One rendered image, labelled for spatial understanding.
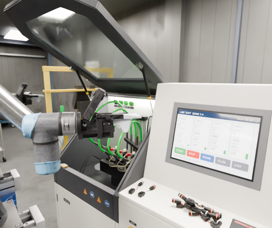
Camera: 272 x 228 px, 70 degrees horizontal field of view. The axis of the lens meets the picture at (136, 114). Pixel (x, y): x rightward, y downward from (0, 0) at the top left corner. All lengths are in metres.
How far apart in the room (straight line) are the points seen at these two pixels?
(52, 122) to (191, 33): 2.71
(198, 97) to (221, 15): 1.96
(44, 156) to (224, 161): 0.78
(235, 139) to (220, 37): 2.02
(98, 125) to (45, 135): 0.16
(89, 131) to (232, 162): 0.68
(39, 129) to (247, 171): 0.85
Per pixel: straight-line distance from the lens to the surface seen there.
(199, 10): 3.13
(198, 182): 1.10
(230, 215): 1.07
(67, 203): 1.65
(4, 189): 1.45
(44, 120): 0.64
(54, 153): 0.67
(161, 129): 1.18
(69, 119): 0.63
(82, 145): 1.71
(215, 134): 1.04
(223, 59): 2.81
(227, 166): 1.04
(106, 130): 0.64
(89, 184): 1.31
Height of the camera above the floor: 1.58
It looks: 10 degrees down
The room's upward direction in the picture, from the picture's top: straight up
